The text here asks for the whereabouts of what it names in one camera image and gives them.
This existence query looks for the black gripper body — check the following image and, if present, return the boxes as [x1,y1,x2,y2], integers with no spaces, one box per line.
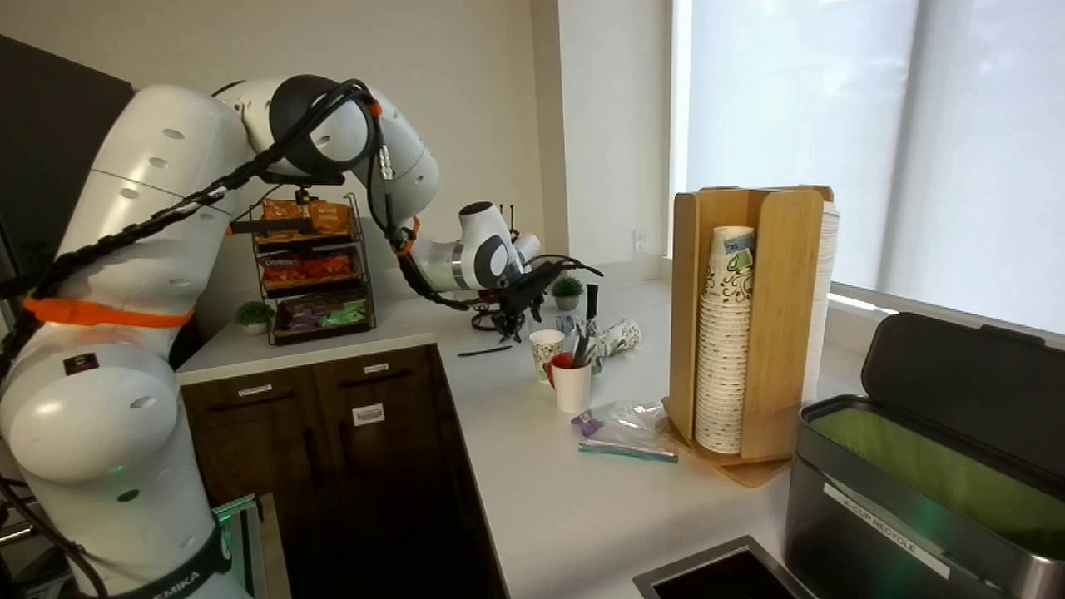
[492,257,563,317]

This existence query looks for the patterned paper cup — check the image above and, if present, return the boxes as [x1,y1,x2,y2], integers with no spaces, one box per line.
[593,317,646,362]
[524,326,568,380]

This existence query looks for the stack of paper cups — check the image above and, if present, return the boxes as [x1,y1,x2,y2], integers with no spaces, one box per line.
[693,224,758,459]

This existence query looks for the wooden cup holder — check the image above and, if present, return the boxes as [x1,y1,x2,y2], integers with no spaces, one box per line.
[663,182,838,469]

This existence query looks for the small potted plant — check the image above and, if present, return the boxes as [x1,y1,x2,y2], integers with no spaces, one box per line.
[234,296,275,336]
[549,277,585,317]

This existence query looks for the red and white mug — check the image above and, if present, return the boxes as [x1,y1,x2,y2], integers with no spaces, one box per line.
[541,348,597,420]

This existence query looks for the clear plastic wrapper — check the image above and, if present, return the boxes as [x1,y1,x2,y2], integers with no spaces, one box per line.
[603,395,673,445]

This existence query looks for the snack drawer organizer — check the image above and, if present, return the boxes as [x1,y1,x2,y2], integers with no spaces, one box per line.
[250,195,376,346]

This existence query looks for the dark wood drawer cabinet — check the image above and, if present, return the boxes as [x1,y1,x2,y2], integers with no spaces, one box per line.
[176,343,510,599]

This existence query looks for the flat black tablet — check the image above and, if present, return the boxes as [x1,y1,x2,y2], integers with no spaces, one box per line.
[627,537,817,599]

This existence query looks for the window with white blinds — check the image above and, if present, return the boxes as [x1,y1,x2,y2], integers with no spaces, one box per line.
[670,0,1065,336]

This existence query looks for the robot mounting table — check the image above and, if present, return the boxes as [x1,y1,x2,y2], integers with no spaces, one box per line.
[208,491,292,599]

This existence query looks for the stainless steel trash bin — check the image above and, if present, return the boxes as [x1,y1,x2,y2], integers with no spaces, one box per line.
[781,310,1065,599]

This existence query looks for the black monitor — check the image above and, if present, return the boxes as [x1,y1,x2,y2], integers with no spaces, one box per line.
[0,29,138,292]

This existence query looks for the black cable conduit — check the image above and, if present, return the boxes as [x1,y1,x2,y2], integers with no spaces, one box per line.
[0,75,384,370]

